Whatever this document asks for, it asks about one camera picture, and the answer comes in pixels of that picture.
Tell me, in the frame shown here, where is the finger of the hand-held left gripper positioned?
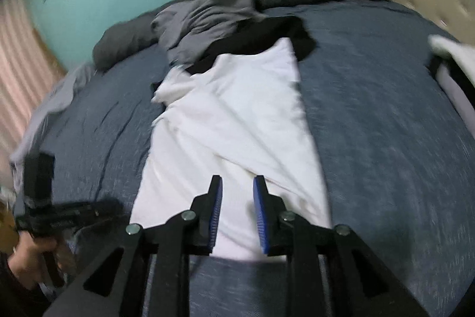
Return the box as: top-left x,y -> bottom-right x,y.
91,197 -> 125,226

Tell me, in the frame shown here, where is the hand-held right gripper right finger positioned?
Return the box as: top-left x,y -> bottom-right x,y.
253,175 -> 431,317

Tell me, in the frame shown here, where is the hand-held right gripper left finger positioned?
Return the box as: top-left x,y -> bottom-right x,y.
42,175 -> 223,317

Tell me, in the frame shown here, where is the white polo shirt black trim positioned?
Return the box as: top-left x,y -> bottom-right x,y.
130,38 -> 332,262

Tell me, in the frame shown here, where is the person's left forearm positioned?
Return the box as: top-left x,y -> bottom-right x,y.
0,254 -> 41,317

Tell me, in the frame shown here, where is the person's left hand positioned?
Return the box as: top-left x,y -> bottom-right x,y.
7,239 -> 62,290

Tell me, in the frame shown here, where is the light grey blanket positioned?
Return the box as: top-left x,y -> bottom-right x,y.
9,62 -> 97,199

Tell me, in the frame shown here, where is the pink striped curtain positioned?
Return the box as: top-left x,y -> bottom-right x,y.
0,0 -> 56,169

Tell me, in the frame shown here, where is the bed with blue sheet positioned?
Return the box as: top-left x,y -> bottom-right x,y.
22,0 -> 475,317

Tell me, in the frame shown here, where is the black garment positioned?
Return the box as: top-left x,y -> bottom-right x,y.
183,15 -> 318,76

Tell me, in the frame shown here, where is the grey garment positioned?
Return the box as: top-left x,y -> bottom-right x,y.
151,0 -> 268,67

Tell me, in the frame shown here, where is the wooden window frame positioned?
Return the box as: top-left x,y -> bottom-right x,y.
31,25 -> 68,80

